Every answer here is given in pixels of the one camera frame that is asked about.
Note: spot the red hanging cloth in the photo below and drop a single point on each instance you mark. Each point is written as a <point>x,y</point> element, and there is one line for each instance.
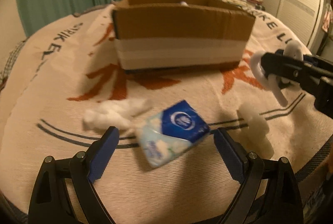
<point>325,21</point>

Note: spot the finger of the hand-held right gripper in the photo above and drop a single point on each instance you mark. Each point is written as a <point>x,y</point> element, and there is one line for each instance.
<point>283,64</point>
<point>309,59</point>

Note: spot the printed blanket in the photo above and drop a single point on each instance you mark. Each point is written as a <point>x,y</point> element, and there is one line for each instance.
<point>65,83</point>

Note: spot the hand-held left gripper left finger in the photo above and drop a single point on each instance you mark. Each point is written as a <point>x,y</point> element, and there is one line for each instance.
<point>102,153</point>

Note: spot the blue tissue packet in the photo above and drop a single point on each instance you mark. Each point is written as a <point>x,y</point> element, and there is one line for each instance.
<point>173,133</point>

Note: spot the white cotton wad right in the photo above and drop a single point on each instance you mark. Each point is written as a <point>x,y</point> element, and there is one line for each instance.
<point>256,126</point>

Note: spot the white plastic hanger piece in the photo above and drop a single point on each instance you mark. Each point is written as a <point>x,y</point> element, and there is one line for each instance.
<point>257,65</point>

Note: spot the white cotton wad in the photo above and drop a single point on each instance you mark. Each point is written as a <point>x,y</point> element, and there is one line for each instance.
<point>109,114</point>
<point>256,126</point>

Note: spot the checkered bed sheet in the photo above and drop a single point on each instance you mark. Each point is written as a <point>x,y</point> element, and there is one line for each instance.
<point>10,62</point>

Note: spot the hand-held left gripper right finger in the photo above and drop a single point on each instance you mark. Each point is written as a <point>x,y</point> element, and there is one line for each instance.
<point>230,155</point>

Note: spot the cardboard box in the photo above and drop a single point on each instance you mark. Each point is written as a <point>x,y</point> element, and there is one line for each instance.
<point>182,34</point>

